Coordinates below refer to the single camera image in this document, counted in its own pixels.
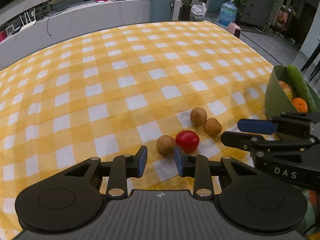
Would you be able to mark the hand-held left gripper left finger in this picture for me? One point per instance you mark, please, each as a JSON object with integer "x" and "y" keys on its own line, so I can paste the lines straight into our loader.
{"x": 143, "y": 160}

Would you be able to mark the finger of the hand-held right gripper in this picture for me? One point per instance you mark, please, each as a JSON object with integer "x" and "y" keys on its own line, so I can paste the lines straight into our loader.
{"x": 257, "y": 126}
{"x": 240, "y": 140}

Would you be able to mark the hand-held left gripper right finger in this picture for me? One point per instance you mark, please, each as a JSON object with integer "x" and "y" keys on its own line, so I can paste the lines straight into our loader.
{"x": 178, "y": 161}

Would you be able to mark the brown kiwi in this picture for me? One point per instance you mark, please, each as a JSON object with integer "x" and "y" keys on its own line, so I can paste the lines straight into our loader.
{"x": 198, "y": 116}
{"x": 165, "y": 145}
{"x": 212, "y": 126}

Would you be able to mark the red tomato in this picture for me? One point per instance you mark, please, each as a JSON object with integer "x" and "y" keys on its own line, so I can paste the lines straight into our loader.
{"x": 187, "y": 141}

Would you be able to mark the green bowl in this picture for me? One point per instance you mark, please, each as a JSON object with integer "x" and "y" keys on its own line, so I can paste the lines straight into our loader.
{"x": 275, "y": 100}

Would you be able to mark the yellow green pear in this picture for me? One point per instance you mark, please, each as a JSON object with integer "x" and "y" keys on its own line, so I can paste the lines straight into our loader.
{"x": 286, "y": 90}

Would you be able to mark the small orange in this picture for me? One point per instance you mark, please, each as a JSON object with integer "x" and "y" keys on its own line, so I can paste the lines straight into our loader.
{"x": 300, "y": 105}

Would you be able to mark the green cucumber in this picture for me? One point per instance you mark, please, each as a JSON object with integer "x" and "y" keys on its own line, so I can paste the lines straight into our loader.
{"x": 300, "y": 87}

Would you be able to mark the black table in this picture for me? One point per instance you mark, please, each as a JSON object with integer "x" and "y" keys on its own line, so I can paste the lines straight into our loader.
{"x": 311, "y": 62}

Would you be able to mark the yellow checked tablecloth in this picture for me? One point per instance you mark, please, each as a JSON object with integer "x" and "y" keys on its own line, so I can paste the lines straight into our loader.
{"x": 100, "y": 80}

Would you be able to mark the pink space heater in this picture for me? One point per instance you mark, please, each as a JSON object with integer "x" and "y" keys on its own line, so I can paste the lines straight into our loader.
{"x": 235, "y": 28}

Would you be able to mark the blue water jug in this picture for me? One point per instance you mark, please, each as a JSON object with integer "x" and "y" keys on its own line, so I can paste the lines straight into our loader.
{"x": 227, "y": 12}

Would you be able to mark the dark grey cabinet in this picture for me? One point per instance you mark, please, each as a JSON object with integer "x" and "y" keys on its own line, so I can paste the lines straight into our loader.
{"x": 257, "y": 7}

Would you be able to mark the white plastic bag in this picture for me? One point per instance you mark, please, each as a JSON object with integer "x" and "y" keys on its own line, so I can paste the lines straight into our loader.
{"x": 198, "y": 12}

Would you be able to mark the long leaf potted plant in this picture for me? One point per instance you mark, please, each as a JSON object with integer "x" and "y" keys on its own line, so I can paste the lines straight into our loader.
{"x": 186, "y": 10}

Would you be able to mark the grey marble television console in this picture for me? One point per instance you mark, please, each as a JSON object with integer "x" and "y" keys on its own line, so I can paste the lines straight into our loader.
{"x": 100, "y": 15}

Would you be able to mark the blue grey trash bin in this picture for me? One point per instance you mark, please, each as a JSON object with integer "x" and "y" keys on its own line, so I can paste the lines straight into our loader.
{"x": 162, "y": 7}

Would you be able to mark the white router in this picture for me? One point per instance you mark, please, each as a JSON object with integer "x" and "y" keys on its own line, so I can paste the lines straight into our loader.
{"x": 27, "y": 23}

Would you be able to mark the pink box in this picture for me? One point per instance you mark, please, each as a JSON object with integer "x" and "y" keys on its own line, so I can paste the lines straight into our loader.
{"x": 2, "y": 36}

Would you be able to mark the white photo frame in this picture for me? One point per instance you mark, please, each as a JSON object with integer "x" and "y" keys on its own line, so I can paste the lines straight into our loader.
{"x": 10, "y": 30}

